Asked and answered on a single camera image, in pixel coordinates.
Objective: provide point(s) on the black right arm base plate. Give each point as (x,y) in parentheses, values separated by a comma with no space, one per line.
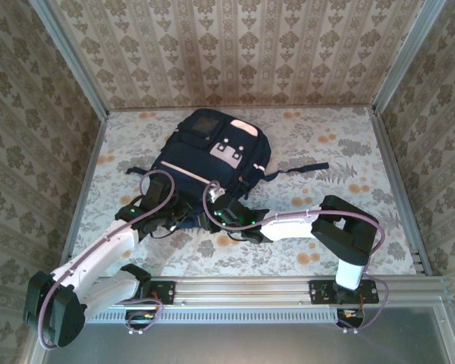
(320,292)

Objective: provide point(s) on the grey metal shelf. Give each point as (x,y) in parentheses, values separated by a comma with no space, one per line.
(250,345)

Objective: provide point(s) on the aluminium corner post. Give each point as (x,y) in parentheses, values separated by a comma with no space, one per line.
(68,57)
(409,57)

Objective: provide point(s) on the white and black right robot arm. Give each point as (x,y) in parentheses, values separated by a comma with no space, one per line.
(345,231)

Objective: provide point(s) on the navy blue backpack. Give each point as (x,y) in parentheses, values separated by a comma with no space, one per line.
(201,151)

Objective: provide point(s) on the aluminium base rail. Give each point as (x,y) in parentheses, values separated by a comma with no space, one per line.
(242,290)

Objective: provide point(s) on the aluminium side rail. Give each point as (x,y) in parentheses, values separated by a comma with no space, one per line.
(402,189)
(81,197)

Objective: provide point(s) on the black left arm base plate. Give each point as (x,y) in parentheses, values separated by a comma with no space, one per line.
(167,292)

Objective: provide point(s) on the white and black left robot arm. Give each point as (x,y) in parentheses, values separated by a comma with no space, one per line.
(95,258)

